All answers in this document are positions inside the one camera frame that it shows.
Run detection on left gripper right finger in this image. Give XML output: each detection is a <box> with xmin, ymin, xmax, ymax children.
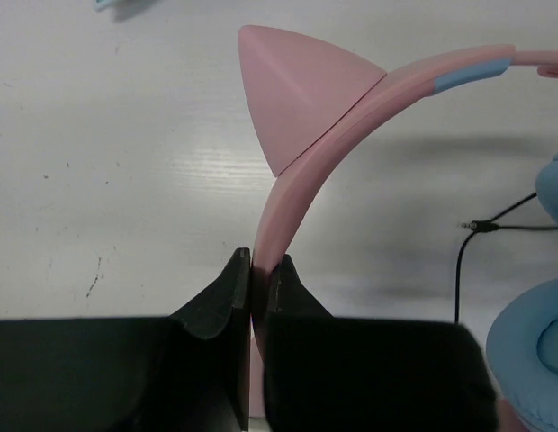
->
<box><xmin>263</xmin><ymin>256</ymin><xmax>500</xmax><ymax>431</ymax></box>

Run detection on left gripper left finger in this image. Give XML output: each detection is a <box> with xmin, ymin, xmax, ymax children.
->
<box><xmin>0</xmin><ymin>248</ymin><xmax>251</xmax><ymax>431</ymax></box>

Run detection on black headphone audio cable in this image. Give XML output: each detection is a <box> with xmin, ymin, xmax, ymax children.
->
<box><xmin>454</xmin><ymin>192</ymin><xmax>558</xmax><ymax>323</ymax></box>

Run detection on pink blue cat-ear headphones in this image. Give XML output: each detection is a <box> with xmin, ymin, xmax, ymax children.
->
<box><xmin>237</xmin><ymin>24</ymin><xmax>558</xmax><ymax>432</ymax></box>

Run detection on teal white cat-ear headphones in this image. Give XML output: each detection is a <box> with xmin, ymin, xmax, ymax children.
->
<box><xmin>93</xmin><ymin>0</ymin><xmax>119</xmax><ymax>12</ymax></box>

